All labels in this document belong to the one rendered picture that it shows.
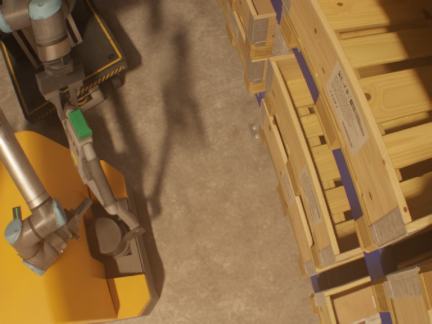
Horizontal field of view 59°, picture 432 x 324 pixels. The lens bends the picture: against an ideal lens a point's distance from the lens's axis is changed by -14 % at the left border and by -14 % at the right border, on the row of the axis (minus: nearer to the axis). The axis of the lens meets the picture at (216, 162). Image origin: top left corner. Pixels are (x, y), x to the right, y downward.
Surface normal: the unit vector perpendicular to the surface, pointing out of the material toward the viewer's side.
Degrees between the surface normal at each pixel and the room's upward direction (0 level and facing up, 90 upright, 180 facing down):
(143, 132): 0
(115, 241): 0
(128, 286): 22
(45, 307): 14
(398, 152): 0
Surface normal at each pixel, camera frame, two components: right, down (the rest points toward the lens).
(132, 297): 0.34, -0.40
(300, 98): -0.02, -0.33
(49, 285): 0.67, -0.40
